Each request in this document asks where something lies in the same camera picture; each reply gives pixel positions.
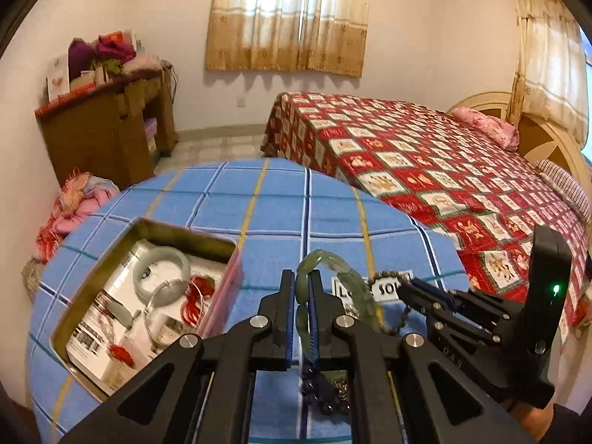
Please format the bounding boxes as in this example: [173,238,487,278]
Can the striped pillow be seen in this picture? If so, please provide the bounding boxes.
[534,159,592,227]

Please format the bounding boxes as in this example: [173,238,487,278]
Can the white cardboard box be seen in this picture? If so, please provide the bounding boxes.
[47,53,71,102]

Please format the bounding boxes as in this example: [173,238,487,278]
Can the pink pillow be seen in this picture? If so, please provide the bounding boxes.
[451,107,519,151]

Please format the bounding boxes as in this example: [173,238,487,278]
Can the blue plaid tablecloth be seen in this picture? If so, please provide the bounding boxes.
[28,157,482,444]

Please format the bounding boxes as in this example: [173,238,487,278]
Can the red string bracelet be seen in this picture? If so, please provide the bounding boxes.
[182,275,216,327]

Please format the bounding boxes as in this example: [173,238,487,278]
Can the cream headboard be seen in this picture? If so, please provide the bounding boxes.
[446,91,592,204]

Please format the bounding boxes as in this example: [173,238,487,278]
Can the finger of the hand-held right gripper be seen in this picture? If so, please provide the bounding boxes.
[397,285,463,334]
[409,279,509,320]

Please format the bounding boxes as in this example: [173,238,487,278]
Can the bed with red patterned quilt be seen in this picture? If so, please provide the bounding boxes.
[261,91,592,334]

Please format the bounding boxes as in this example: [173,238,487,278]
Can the floral fabric bag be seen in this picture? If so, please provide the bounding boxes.
[21,256,47,303]

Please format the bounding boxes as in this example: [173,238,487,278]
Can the purple plastic box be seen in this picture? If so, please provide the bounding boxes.
[143,118,159,155]

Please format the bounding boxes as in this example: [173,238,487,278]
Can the flat red box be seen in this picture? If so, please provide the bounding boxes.
[34,84,112,116]

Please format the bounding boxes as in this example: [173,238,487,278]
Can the green jade link bracelet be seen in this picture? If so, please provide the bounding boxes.
[295,249,387,375]

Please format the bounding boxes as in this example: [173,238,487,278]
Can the pale jade bangle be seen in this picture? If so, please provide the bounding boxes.
[132,247,191,300]

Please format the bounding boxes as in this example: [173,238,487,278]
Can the silver bangle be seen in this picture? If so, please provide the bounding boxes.
[145,280,192,345]

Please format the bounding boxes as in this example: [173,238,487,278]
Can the person's right forearm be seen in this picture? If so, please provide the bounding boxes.
[509,402,592,444]

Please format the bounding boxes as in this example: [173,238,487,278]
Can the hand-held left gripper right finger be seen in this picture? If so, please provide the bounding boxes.
[307,269,537,444]

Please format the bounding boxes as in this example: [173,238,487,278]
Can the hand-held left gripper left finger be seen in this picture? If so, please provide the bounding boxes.
[58,269,297,444]

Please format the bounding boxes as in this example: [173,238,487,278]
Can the beige patterned curtain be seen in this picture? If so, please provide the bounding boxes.
[205,0,373,78]

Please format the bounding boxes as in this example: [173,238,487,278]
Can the jade pendant with red cord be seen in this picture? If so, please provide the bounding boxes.
[105,303,139,366]

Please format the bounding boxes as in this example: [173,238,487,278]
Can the printed paper card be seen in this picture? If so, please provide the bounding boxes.
[67,240,227,391]

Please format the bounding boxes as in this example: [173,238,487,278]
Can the heap of pink clothes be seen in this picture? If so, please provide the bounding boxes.
[36,172,121,264]

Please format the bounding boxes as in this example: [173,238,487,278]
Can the dark purple bead bracelet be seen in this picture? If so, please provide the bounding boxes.
[300,365,352,417]

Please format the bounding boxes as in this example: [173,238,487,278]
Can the beige sheer curtain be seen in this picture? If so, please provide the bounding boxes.
[509,0,590,149]

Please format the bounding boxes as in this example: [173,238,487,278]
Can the pile of clothes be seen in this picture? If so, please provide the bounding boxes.
[68,31,160,75]

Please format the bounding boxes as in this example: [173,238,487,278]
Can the brown wooden desk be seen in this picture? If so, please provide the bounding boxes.
[34,68,177,190]

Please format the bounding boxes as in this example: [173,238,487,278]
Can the rectangular metal tin box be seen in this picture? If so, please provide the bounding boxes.
[51,216,243,401]

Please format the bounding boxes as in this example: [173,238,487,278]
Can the brown bead bracelet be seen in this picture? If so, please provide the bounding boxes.
[349,273,414,334]

